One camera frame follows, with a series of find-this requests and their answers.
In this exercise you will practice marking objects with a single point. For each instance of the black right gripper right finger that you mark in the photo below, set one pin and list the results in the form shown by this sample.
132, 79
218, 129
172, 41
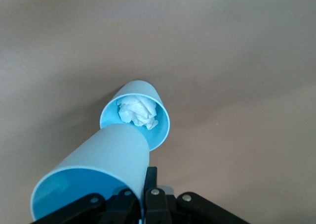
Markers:
172, 209

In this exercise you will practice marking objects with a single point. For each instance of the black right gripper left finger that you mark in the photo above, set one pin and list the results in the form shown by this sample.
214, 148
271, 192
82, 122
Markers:
93, 209

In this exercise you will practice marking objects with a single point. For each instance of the blue cup holding paper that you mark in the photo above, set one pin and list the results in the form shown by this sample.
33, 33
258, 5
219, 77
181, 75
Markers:
160, 132

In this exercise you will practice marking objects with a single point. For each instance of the crumpled white paper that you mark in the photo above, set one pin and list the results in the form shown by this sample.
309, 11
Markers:
138, 110

